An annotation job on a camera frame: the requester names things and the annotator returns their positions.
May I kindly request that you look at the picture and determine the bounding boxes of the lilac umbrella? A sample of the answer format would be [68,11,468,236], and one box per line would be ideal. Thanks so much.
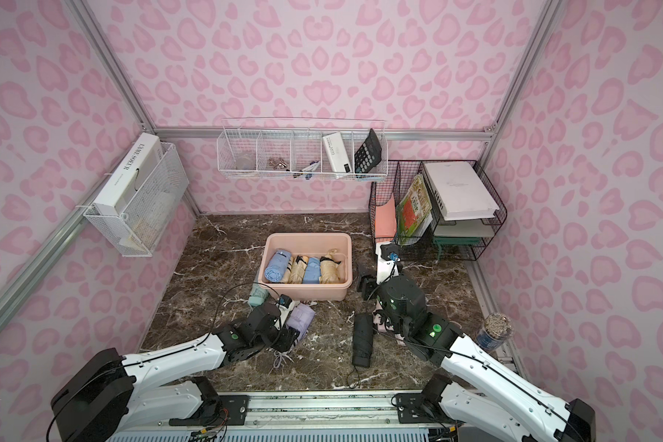
[273,301,315,369]

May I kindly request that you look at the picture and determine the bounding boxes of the beige umbrella black trim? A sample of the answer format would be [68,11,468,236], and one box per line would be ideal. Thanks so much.
[320,249,341,284]

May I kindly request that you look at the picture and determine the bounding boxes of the mint green umbrella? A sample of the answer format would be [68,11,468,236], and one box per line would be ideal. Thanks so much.
[248,283,270,309]

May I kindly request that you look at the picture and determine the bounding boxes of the light blue umbrella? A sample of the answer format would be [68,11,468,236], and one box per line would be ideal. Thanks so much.
[303,257,322,285]
[263,249,292,284]

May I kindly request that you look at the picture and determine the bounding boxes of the pink plastic storage box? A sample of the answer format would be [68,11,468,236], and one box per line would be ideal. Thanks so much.
[256,233,354,301]

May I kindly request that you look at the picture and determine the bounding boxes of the cream umbrella black stripes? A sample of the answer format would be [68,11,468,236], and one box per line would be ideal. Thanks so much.
[281,257,298,285]

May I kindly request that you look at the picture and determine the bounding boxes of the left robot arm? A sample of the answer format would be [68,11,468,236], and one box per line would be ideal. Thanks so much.
[49,296,299,441]

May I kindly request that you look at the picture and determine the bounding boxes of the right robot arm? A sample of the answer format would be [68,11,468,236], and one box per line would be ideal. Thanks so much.
[354,272,597,441]

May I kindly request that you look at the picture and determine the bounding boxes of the white long box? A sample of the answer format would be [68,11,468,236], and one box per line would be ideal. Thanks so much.
[93,133,164,217]

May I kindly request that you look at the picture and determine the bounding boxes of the pink folder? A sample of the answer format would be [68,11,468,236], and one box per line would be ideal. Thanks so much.
[374,195,397,243]

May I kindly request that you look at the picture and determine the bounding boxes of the green tray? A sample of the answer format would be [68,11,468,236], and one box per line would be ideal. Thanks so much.
[432,219,495,261]

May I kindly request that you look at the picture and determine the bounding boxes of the green red book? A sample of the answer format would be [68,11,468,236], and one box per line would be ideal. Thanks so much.
[396,174,432,247]

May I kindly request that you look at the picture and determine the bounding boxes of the white paper stack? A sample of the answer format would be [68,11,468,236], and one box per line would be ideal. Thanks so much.
[423,161,499,221]

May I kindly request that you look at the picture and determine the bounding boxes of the black calculator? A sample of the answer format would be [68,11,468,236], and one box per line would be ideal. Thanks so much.
[354,129,382,174]

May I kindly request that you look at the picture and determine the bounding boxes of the glitter pen cup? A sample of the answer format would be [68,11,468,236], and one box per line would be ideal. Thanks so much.
[475,313,514,353]

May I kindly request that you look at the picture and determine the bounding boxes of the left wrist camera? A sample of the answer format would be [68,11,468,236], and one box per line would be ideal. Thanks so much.
[277,295,295,312]

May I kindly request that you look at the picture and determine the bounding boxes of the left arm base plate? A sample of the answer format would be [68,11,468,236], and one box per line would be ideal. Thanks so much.
[169,395,250,428]

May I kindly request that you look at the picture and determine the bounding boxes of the black wire file rack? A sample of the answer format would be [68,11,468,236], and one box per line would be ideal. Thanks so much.
[368,160,508,261]

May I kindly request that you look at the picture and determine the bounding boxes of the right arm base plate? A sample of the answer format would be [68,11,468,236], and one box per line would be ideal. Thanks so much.
[390,392,449,425]

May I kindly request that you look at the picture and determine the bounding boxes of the white wire wall basket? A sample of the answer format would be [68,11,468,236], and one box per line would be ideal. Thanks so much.
[217,117,390,182]

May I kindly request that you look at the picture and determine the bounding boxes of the white wire side basket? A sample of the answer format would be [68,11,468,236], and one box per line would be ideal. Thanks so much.
[85,143,189,258]

